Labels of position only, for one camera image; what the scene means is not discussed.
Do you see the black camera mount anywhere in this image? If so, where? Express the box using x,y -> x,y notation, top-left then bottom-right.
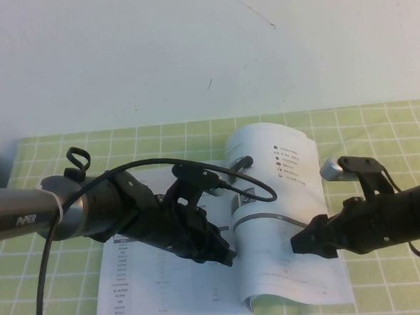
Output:
159,159 -> 224,212
337,152 -> 396,202

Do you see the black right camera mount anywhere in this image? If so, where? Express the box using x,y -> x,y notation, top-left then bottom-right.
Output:
337,152 -> 396,202

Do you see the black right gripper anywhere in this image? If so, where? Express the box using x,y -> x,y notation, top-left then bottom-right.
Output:
287,195 -> 381,263

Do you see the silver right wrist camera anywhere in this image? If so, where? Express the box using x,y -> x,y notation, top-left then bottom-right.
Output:
318,156 -> 360,184

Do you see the white product brochure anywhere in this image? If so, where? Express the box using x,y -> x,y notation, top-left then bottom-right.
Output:
84,117 -> 357,315

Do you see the long black camera cable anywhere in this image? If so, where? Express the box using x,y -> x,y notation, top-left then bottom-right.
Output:
25,151 -> 283,315

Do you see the green checked tablecloth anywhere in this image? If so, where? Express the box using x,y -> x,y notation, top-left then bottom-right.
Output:
0,100 -> 420,315

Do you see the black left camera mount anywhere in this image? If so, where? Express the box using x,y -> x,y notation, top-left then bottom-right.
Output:
159,159 -> 224,212

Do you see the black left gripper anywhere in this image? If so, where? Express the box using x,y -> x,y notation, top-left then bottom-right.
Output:
125,188 -> 238,274

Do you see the short black looped cable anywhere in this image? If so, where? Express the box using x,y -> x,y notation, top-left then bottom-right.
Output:
62,145 -> 93,182

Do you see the white zip tie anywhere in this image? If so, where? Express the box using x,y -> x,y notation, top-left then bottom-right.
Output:
50,193 -> 67,227

